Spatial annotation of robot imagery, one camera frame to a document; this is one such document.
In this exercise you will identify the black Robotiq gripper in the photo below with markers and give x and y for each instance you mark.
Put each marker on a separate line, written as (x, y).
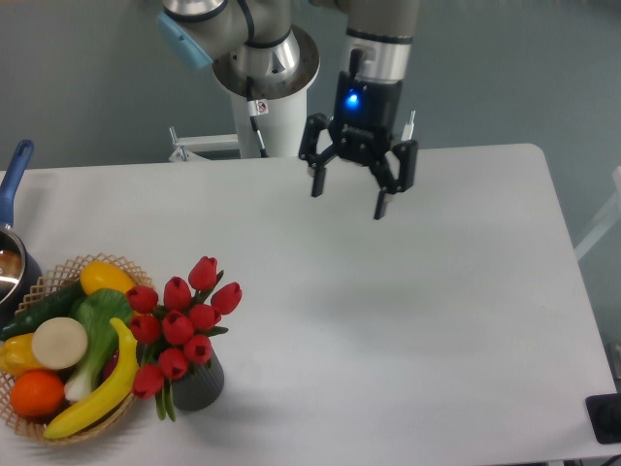
(361, 131)

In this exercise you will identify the red tulip bouquet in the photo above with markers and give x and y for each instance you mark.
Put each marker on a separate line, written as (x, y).
(174, 331)

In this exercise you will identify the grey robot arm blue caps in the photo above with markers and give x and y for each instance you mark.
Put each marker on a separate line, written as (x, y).
(376, 44)

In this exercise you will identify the dark grey ribbed vase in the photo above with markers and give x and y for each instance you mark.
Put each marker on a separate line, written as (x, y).
(196, 392)

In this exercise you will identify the yellow lemon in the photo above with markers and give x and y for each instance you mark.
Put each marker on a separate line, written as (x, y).
(99, 275)

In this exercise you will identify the green bok choy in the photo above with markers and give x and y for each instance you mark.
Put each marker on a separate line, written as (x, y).
(94, 313)

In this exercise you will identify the yellow banana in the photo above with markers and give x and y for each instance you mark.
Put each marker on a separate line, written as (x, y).
(104, 398)

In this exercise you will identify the green cucumber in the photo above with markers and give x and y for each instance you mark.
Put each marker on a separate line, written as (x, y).
(56, 304)

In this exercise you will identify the woven wicker basket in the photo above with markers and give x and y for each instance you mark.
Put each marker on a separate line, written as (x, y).
(59, 277)

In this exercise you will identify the beige round radish slice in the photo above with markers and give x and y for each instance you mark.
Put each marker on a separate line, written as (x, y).
(59, 343)

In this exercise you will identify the black device at table edge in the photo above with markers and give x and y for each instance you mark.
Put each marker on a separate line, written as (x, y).
(604, 413)

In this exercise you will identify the yellow bell pepper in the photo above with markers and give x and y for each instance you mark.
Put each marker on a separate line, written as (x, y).
(17, 357)

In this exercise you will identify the orange fruit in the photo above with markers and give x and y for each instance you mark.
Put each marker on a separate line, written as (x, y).
(37, 393)

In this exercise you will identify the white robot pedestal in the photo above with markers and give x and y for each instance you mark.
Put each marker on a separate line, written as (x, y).
(268, 88)

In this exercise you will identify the white frame at right edge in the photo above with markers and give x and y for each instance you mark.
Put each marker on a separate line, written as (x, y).
(603, 220)

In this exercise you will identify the blue handled saucepan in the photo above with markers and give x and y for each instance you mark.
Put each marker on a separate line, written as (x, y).
(19, 270)

